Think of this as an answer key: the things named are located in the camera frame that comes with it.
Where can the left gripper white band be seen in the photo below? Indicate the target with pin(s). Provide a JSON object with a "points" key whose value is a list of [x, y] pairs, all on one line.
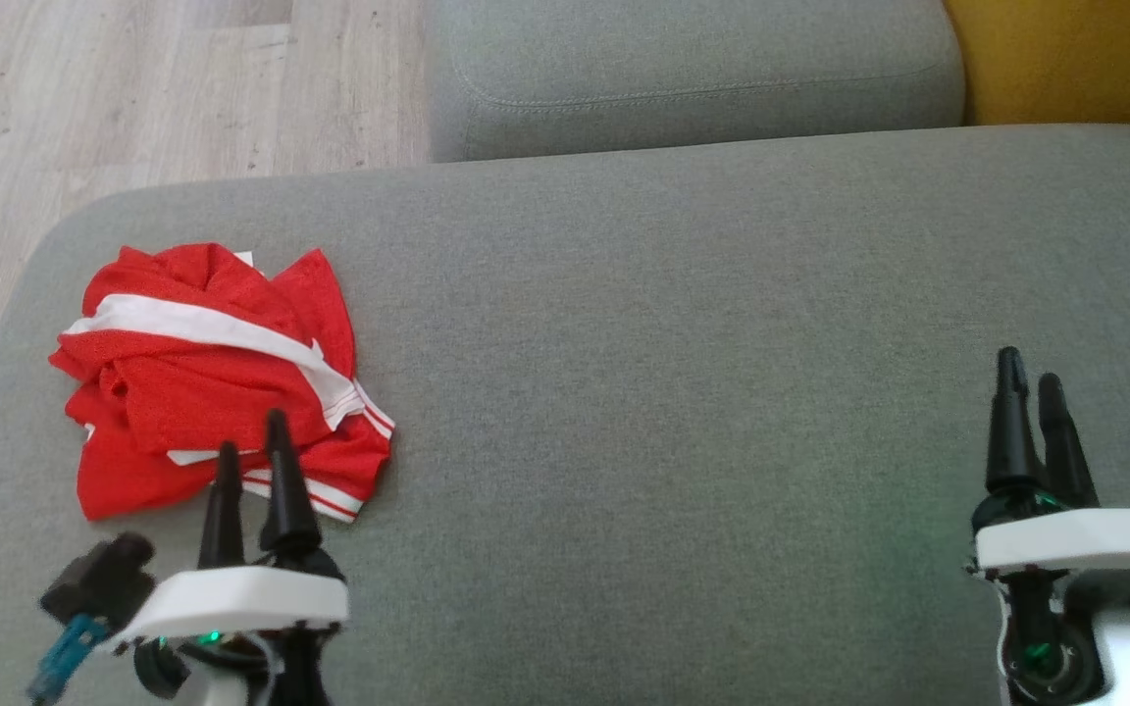
{"points": [[241, 598]]}

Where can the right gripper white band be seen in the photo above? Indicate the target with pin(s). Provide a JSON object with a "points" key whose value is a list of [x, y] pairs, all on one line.
{"points": [[1080, 539]]}

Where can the red Bulls basketball jersey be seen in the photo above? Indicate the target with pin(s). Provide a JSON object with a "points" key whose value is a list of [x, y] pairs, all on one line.
{"points": [[192, 392]]}

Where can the grey sofa seat cushion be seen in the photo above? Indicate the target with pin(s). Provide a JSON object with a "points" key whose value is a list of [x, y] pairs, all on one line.
{"points": [[673, 392]]}

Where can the yellow sofa cushion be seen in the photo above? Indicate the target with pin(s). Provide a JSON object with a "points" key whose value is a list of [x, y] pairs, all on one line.
{"points": [[1085, 59]]}

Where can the grey sofa back cushion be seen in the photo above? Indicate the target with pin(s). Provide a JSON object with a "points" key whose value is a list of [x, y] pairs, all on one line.
{"points": [[683, 69]]}

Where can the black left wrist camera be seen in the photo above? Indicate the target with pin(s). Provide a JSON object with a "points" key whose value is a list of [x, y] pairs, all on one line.
{"points": [[99, 579]]}

